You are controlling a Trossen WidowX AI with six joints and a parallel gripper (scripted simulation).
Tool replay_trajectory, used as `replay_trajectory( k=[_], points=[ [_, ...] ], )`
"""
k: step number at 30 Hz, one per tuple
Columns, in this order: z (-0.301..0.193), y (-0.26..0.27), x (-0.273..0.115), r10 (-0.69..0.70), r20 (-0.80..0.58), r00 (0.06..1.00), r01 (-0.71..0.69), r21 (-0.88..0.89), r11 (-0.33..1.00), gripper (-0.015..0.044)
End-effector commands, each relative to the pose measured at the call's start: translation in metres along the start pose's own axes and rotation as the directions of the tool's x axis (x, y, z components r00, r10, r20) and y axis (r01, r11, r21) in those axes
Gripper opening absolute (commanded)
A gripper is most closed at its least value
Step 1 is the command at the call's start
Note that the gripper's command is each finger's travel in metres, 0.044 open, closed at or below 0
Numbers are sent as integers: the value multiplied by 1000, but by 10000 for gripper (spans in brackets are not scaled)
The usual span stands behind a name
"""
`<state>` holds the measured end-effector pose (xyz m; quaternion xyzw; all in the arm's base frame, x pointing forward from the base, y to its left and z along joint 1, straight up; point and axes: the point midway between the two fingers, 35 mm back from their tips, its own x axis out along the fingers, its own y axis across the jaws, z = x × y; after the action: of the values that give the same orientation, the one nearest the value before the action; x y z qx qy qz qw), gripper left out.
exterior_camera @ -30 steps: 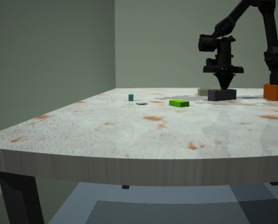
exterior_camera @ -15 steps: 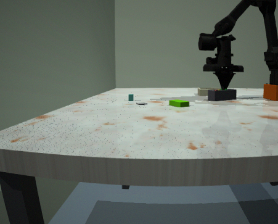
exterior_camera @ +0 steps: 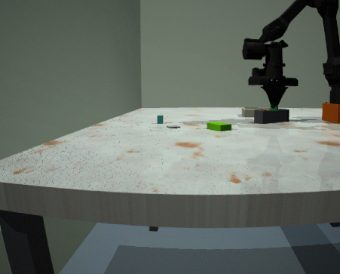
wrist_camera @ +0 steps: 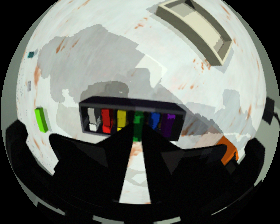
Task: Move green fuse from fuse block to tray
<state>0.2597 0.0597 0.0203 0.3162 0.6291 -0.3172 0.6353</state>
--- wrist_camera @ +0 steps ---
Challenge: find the blue fuse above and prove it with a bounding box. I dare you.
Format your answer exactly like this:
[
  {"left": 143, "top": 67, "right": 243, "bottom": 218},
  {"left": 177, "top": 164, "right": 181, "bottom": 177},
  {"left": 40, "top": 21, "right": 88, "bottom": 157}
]
[{"left": 147, "top": 112, "right": 160, "bottom": 132}]

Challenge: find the small teal block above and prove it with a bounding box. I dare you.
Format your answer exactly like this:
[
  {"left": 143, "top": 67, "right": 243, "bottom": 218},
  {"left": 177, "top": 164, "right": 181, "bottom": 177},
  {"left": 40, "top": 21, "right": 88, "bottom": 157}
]
[{"left": 27, "top": 52, "right": 34, "bottom": 58}]

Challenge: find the yellow fuse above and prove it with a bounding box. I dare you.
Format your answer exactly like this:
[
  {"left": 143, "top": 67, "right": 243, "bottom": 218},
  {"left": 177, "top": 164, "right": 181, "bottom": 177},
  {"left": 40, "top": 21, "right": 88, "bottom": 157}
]
[{"left": 117, "top": 109, "right": 127, "bottom": 131}]

